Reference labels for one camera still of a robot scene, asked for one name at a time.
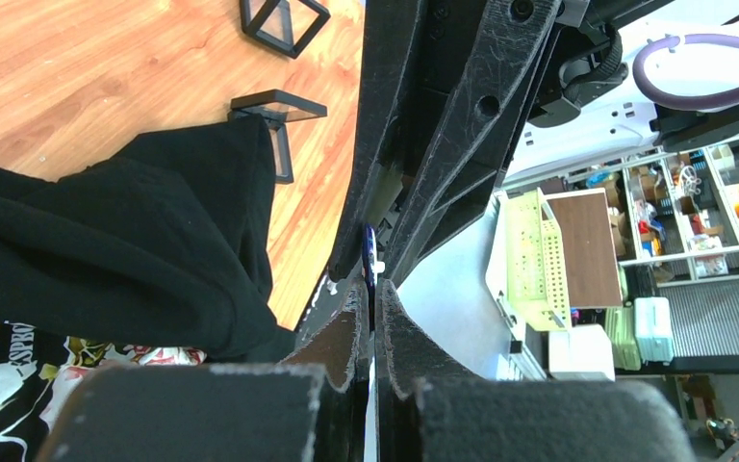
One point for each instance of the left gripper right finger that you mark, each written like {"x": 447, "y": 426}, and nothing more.
{"x": 429, "y": 407}

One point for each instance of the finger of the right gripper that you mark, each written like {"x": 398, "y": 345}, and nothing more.
{"x": 391, "y": 37}

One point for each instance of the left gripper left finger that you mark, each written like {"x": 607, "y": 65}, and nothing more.
{"x": 310, "y": 406}

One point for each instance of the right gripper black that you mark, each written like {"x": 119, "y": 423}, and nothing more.
{"x": 483, "y": 59}

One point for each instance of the black square frame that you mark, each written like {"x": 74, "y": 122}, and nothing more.
{"x": 278, "y": 108}
{"x": 281, "y": 26}

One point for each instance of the blue round brooch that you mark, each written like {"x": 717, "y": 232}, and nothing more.
{"x": 372, "y": 267}

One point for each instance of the black printed t-shirt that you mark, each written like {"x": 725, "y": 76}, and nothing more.
{"x": 154, "y": 256}

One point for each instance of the brown board with pegboard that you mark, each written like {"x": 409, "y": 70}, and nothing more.
{"x": 559, "y": 256}

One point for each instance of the shelving with coloured bins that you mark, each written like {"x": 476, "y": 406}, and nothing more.
{"x": 682, "y": 213}

